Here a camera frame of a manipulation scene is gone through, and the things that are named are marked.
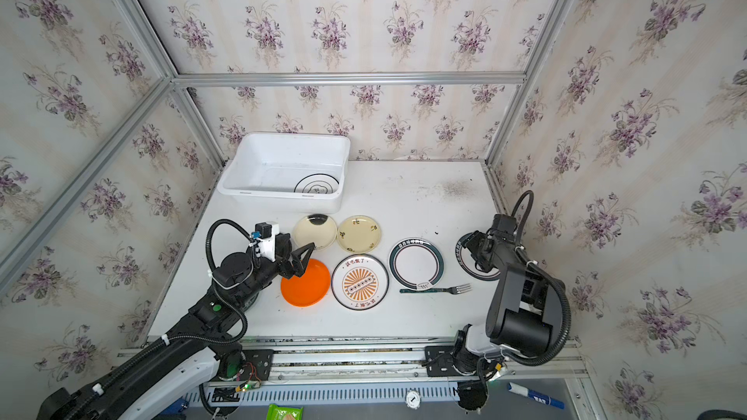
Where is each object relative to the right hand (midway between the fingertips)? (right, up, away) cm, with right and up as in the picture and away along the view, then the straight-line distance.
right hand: (472, 250), depth 92 cm
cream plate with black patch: (-50, +6, +6) cm, 51 cm away
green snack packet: (-54, -32, -25) cm, 68 cm away
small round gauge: (-22, -31, -23) cm, 45 cm away
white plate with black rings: (-54, +22, +20) cm, 62 cm away
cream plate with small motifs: (-37, +4, +7) cm, 38 cm away
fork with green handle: (-6, -11, -6) cm, 13 cm away
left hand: (-51, +7, -17) cm, 54 cm away
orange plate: (-51, -10, -7) cm, 53 cm away
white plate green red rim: (-18, -4, -1) cm, 19 cm away
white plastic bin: (-77, +29, +27) cm, 87 cm away
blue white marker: (+7, -30, -23) cm, 39 cm away
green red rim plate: (-2, -4, -1) cm, 5 cm away
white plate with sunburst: (-36, -9, -4) cm, 37 cm away
